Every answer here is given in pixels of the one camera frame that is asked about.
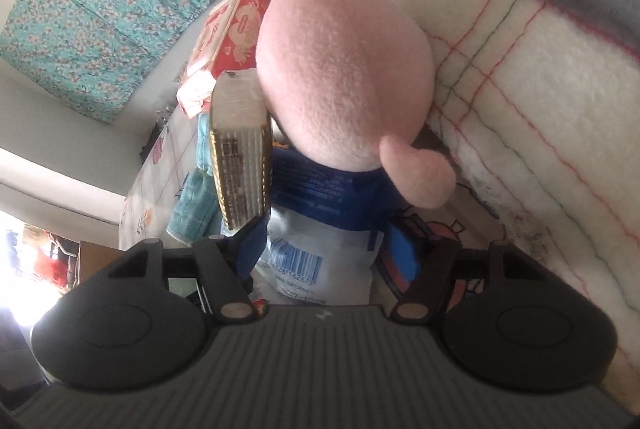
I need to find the teal checked towel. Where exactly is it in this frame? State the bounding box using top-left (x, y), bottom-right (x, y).
top-left (167, 114), bottom-right (223, 242)

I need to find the red white plastic packet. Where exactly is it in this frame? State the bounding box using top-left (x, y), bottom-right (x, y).
top-left (175, 71), bottom-right (221, 117)

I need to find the teal floral curtain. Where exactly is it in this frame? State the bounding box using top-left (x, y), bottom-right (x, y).
top-left (0, 0), bottom-right (228, 124)

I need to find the pink white plush toy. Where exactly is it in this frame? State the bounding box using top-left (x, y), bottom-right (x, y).
top-left (255, 0), bottom-right (457, 208)

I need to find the blue white tissue packet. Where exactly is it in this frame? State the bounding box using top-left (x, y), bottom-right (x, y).
top-left (250, 144), bottom-right (396, 307)

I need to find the white striped blanket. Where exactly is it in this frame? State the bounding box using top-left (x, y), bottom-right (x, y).
top-left (230, 0), bottom-right (640, 390)

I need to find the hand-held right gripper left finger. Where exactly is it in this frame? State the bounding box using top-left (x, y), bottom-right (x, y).
top-left (107, 215), bottom-right (268, 322)

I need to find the red white wet wipes pack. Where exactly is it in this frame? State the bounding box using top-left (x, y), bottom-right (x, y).
top-left (186, 0), bottom-right (278, 80)

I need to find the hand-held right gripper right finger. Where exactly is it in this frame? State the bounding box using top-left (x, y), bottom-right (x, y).
top-left (386, 219), bottom-right (548, 324)

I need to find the gold box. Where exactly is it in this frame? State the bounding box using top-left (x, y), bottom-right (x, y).
top-left (207, 70), bottom-right (275, 230)

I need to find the brown cardboard box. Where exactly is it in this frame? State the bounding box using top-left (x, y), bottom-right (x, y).
top-left (79, 241), bottom-right (123, 292)

